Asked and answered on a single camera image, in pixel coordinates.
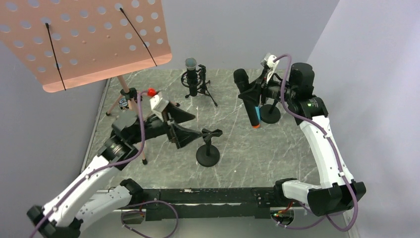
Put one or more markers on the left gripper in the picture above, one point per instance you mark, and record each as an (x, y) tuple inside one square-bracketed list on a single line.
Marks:
[(172, 128)]

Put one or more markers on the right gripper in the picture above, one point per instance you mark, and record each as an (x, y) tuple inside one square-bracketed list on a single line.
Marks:
[(260, 88)]

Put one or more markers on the black microphone orange end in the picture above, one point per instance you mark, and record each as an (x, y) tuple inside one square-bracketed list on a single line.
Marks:
[(241, 80)]

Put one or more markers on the black round-base mic stand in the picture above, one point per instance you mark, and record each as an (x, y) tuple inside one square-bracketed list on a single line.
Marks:
[(208, 155)]

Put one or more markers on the black shock mount tripod stand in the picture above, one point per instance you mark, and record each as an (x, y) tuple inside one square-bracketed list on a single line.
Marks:
[(202, 86)]

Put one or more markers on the black microphone silver grille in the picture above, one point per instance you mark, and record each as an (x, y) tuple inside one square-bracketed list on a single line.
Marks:
[(191, 76)]

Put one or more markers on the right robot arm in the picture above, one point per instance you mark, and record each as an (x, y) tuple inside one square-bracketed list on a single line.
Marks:
[(337, 191)]

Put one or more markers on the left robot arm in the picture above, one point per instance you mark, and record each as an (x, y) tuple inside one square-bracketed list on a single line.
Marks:
[(79, 205)]

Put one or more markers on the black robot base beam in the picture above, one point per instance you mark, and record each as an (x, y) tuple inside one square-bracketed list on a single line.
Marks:
[(183, 203)]

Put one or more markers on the pink perforated music stand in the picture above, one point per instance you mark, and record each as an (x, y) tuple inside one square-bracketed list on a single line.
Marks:
[(54, 59)]

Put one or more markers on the blue microphone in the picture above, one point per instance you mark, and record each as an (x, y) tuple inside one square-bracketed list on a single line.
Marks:
[(258, 113)]

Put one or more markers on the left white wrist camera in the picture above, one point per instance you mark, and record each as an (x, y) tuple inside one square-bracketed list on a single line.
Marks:
[(158, 102)]

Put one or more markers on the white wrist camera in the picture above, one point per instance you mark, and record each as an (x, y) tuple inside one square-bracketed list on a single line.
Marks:
[(270, 64), (158, 102)]

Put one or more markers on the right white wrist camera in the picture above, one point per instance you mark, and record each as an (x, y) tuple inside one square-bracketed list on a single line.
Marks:
[(270, 64)]

